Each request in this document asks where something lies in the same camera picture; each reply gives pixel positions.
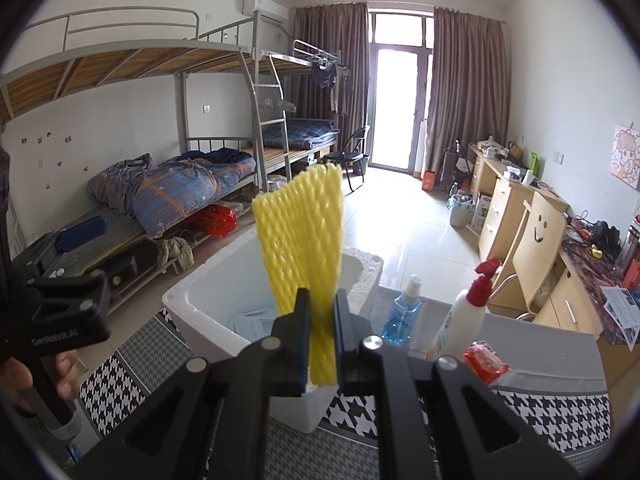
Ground hanging dark clothes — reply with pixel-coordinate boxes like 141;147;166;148
310;59;339;89

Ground metal bunk ladder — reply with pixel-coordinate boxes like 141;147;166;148
240;52;292;194

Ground beige crumpled cloth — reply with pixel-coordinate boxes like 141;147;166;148
157;237;196;274

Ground glass balcony door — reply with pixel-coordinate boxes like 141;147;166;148
367;10;436;171

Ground grey waste bin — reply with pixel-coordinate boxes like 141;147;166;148
448;195;476;230

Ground dark blue plaid bedding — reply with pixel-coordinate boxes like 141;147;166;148
261;119;341;150

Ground blue liquid spray bottle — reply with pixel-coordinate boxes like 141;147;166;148
382;275;423;348

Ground black folding chair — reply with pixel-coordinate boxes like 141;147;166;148
327;125;371;194

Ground person's left hand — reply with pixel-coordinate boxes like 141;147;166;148
0;350;80;414

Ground blue plaid quilt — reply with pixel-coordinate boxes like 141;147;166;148
87;152;257;239

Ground white carton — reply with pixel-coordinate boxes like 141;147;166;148
472;194;494;231

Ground white air conditioner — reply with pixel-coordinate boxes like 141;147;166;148
241;0;289;24

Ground cartoon wall poster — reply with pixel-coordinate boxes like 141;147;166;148
609;124;640;184

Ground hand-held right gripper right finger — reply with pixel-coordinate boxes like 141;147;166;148
334;289;583;480

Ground red plastic bag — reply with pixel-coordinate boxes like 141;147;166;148
192;205;237;237

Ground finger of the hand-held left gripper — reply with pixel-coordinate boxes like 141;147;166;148
22;269;111;316

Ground houndstooth table mat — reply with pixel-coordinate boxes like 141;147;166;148
65;305;613;480

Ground wooden desk row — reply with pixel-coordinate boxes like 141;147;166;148
467;142;640;352

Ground grey metal bunk bed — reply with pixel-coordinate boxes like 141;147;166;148
240;10;347;196
0;7;261;291

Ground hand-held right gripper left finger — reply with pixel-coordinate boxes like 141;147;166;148
65;287;313;480

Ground brown curtain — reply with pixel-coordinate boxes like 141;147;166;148
425;7;511;193
292;2;371;171

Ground white lotion bottle red pump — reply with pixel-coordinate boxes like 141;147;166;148
425;259;502;361

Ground red wipes packet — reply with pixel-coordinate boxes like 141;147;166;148
462;341;511;386

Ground wooden smiley face chair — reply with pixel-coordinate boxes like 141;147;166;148
487;191;569;322

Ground white foam box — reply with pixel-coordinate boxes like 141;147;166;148
161;230;385;435

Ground yellow foam net sleeve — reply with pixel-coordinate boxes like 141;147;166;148
251;162;346;387

